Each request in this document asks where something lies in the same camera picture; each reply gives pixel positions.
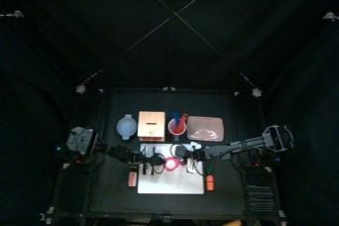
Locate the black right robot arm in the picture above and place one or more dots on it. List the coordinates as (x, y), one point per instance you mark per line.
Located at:
(255, 143)

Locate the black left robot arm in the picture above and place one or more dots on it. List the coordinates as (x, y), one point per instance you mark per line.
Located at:
(84, 140)

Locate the white dough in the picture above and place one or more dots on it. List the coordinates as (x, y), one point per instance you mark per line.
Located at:
(205, 134)

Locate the wooden box with red drawer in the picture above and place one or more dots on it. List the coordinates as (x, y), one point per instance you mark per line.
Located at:
(151, 125)

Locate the light blue bowl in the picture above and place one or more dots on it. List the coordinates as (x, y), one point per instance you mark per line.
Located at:
(127, 127)

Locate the red white striped block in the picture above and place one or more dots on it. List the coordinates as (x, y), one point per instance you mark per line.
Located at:
(133, 179)

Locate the white cutting board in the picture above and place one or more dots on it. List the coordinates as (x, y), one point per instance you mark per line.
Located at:
(173, 182)

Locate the orange toy carrot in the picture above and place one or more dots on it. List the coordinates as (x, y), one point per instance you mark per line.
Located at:
(210, 182)

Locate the red cup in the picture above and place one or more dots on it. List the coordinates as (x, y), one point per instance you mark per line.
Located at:
(177, 130)

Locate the red toy utensil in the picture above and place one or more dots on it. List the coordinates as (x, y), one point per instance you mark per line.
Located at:
(183, 120)

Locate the blue toy utensil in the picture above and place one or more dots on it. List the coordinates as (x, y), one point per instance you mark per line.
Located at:
(175, 118)

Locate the white frame corner bracket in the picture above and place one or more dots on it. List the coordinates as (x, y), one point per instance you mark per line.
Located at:
(257, 92)
(80, 88)

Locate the grey frame clamp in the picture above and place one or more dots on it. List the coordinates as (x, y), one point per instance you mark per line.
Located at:
(330, 16)
(16, 14)

